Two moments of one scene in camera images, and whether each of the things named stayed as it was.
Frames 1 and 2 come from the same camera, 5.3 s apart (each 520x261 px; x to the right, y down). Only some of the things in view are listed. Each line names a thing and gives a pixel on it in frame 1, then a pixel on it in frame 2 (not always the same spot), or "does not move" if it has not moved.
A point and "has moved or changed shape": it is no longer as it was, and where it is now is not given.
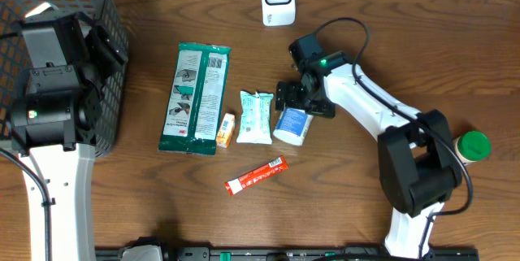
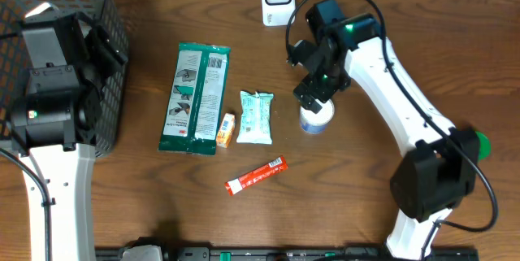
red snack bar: [236, 184] does not move
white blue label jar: [291, 125] has moved or changed shape
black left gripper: [106, 57] does not move
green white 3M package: [195, 98] does not move
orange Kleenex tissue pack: [226, 130] does not move
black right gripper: [326, 108] → [312, 80]
